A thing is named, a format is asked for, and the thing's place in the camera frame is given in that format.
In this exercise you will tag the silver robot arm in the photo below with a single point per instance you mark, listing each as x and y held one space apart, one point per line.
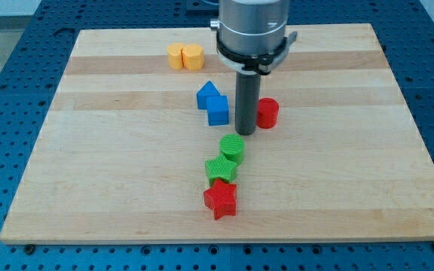
251 27

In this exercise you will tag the red cylinder block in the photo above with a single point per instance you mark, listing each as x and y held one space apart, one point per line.
267 113

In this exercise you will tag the blue pentagon block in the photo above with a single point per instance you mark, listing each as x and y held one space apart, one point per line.
207 90

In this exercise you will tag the light wooden board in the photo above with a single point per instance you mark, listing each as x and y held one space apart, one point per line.
120 156

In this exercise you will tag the red star block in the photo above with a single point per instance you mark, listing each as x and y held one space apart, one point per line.
221 199

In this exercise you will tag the green star block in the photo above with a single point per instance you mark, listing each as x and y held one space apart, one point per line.
220 168

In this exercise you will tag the yellow hexagon block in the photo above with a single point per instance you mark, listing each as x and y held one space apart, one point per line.
193 57

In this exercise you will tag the green cylinder block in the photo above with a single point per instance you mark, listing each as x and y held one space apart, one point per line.
232 146

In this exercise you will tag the blue cube block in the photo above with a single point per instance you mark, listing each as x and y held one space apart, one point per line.
217 110

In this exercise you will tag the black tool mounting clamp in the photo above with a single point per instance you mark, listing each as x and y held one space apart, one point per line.
255 64

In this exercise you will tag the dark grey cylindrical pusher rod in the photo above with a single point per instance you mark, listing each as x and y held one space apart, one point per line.
246 103

